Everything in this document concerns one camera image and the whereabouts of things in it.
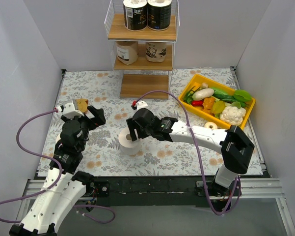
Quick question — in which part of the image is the white daikon radish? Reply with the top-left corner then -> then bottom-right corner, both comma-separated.
192,88 -> 215,101

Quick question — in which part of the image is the wooden wire-frame three-tier shelf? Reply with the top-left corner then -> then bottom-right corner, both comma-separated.
104,0 -> 180,99

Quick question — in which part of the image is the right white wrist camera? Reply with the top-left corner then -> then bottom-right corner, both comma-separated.
131,100 -> 148,110

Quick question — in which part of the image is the small beige mushroom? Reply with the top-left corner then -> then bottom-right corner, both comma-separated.
201,83 -> 209,89

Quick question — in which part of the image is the yellow star fruit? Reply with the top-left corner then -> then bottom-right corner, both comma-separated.
212,100 -> 225,115

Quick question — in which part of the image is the white unwrapped paper roll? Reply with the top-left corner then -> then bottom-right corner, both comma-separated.
118,127 -> 141,155

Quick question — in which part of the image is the red chili pepper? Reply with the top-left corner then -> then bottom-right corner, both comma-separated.
191,100 -> 204,107

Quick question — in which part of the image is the orange bell pepper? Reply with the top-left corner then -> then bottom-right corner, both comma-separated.
203,97 -> 215,110

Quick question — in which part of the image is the green leafy vegetable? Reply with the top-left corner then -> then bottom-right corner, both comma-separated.
183,86 -> 201,105

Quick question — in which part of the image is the black roll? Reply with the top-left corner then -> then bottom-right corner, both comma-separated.
147,0 -> 172,31
123,0 -> 147,31

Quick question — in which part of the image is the yellow plastic tray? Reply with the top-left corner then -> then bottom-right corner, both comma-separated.
179,74 -> 256,129

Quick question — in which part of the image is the white cauliflower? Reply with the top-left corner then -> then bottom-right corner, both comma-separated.
219,106 -> 246,126

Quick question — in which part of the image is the green star fruit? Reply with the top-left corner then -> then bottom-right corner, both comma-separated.
233,89 -> 252,103

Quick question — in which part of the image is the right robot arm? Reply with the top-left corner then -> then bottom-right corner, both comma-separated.
126,108 -> 255,196

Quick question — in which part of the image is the small beige ring donut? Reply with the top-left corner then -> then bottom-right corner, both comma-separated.
204,121 -> 218,129

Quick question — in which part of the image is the brown roll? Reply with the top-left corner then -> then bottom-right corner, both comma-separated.
116,41 -> 138,65
145,42 -> 167,63

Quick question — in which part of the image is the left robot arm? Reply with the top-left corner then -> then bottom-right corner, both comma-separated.
9,102 -> 106,236

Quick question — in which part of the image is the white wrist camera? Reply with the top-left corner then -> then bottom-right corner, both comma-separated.
131,100 -> 148,110
55,100 -> 84,119

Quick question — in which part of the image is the green cucumber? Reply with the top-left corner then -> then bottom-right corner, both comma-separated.
211,87 -> 236,103

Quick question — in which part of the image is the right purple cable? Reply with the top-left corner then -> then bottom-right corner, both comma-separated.
132,90 -> 242,216

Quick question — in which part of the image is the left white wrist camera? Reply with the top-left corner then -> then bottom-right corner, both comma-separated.
55,100 -> 84,119

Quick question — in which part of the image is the floral patterned table mat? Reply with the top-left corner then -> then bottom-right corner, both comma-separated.
37,68 -> 265,177

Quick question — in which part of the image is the slice of bread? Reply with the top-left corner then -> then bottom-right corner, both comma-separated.
75,98 -> 89,114

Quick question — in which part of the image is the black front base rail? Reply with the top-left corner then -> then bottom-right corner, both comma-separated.
81,176 -> 274,211

